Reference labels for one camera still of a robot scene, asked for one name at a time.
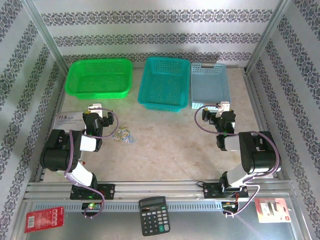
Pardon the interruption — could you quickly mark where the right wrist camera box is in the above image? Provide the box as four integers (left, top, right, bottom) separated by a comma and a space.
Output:
216, 101, 231, 118

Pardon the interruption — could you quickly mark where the aluminium side rail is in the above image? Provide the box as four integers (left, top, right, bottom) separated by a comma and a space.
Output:
34, 72, 70, 183
243, 71, 286, 180

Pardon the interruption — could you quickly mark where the red package with USB stick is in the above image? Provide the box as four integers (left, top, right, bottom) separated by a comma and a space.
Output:
254, 197, 293, 224

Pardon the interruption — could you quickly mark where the black calculator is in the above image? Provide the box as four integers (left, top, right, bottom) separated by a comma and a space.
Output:
138, 196, 171, 237

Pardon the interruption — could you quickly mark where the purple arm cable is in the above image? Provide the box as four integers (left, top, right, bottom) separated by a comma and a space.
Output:
194, 104, 282, 218
63, 106, 120, 220

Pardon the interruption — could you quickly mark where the grey slotted cable duct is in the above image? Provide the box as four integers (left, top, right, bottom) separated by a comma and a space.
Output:
32, 201, 223, 212

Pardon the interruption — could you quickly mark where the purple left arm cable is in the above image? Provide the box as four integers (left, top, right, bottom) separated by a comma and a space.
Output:
63, 106, 120, 220

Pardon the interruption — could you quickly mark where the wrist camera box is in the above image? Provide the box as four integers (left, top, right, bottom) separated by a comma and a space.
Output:
87, 103, 103, 118
216, 101, 231, 118

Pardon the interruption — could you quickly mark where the red card package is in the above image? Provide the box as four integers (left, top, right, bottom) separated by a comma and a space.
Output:
24, 206, 65, 234

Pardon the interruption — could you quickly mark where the circuit board with LED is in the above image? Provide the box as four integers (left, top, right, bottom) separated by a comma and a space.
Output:
81, 201, 104, 213
221, 199, 240, 213

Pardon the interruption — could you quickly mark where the green plastic basket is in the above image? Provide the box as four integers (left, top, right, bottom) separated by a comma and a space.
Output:
64, 58, 133, 100

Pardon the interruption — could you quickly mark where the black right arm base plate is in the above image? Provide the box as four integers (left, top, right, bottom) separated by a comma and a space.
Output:
202, 182, 250, 200

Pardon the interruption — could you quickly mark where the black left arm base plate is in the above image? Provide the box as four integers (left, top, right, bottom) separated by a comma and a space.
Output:
69, 183, 116, 201

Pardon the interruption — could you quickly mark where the grey cover book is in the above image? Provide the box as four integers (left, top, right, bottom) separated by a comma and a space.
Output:
52, 111, 87, 131

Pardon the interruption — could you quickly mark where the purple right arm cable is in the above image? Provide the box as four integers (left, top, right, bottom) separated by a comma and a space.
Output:
194, 104, 282, 218

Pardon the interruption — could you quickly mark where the light blue plastic basket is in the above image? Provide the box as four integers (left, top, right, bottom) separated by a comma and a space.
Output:
190, 62, 232, 110

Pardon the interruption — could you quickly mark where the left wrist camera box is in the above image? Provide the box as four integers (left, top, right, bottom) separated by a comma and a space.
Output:
87, 103, 103, 118

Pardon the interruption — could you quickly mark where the blue thin cable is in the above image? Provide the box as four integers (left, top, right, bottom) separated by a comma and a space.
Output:
119, 127, 137, 145

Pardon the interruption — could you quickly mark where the teal plastic basket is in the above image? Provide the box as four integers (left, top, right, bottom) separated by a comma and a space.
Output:
137, 56, 191, 113

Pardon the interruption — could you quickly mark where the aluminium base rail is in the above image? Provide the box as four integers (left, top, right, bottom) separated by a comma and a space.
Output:
23, 179, 293, 201

